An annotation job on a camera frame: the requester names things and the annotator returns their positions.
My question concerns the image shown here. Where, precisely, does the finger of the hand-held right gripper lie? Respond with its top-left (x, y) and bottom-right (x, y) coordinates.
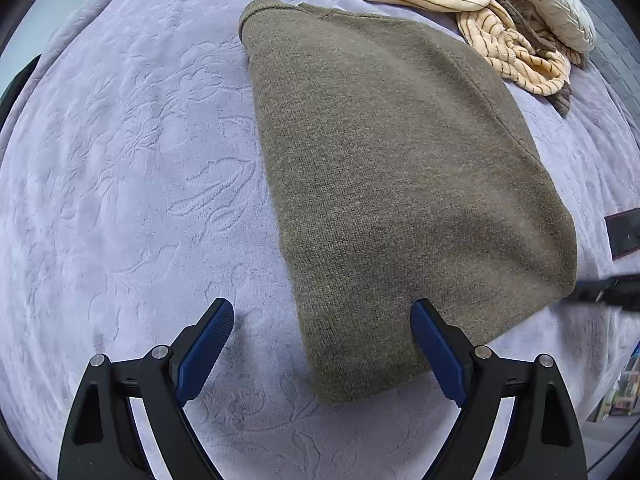
top-left (574, 275), bottom-right (640, 306)

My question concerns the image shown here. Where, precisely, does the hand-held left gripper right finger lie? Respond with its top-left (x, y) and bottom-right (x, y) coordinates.
top-left (410, 297), bottom-right (588, 480)

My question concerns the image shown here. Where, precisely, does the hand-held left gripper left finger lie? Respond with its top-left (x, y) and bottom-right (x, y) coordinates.
top-left (57, 297), bottom-right (235, 480)

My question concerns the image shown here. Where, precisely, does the olive green knit sweater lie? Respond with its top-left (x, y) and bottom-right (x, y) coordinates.
top-left (239, 0), bottom-right (578, 405)

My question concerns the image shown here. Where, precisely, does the red-cased smartphone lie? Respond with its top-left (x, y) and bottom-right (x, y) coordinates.
top-left (604, 209), bottom-right (640, 261)

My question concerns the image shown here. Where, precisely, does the cluttered shelf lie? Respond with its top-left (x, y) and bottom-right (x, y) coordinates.
top-left (587, 340), bottom-right (640, 423)

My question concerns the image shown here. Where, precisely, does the lavender embossed fleece blanket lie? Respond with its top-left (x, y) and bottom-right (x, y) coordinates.
top-left (0, 0), bottom-right (640, 480)

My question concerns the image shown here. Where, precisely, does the cream cable-knit cloth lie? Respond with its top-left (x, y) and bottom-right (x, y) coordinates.
top-left (497, 0), bottom-right (597, 53)

